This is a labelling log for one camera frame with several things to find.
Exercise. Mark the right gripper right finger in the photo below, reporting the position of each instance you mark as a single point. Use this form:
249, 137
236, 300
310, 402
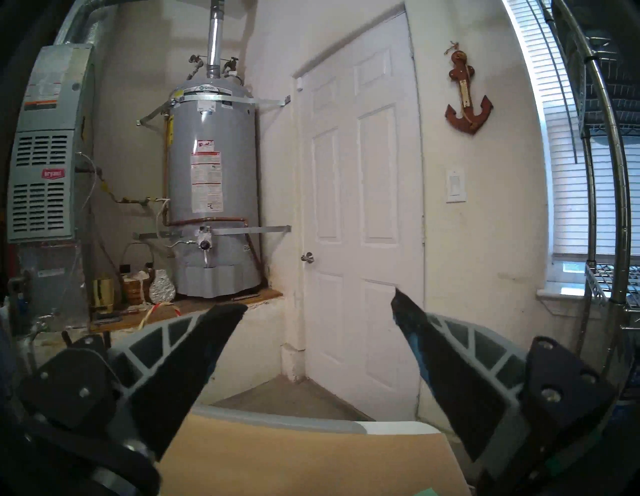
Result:
470, 390

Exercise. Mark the aluminium foil wrapped bundle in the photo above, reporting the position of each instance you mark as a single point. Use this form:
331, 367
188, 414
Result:
162, 287

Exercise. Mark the silver door knob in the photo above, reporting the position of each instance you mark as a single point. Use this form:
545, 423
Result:
307, 257

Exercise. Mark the brown paper covered table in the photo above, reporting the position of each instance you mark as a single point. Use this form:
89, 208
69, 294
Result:
310, 460

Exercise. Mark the grey metal flue pipe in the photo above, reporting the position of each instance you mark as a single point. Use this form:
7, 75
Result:
215, 35

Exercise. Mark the grey water heater tank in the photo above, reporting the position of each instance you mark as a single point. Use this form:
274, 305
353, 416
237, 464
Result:
215, 200

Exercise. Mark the white wall light switch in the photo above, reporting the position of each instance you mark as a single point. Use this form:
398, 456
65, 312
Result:
455, 185

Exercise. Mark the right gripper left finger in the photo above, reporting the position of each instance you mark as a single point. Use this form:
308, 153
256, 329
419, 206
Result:
170, 375

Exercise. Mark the brown wicker basket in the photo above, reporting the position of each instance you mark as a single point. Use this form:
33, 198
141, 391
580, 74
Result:
134, 290

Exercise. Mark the striped candy cane decoration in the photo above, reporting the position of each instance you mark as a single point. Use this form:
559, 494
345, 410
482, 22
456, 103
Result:
150, 315

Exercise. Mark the grey Bryant furnace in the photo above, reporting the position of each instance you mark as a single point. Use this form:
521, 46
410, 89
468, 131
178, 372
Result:
47, 175

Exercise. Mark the silver foil duct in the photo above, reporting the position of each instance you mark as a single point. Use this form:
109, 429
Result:
85, 20

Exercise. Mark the white window blinds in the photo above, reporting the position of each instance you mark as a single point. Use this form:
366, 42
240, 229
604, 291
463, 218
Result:
575, 150

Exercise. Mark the plywood heater platform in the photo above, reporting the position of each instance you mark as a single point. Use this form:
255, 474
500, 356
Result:
190, 310

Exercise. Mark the yellow coated gas pipe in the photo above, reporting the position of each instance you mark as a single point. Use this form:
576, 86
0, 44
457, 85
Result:
135, 201

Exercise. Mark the white panel door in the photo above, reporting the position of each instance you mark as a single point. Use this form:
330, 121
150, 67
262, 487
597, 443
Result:
360, 200

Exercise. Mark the brown anchor wall decoration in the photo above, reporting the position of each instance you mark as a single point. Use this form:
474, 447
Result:
467, 100

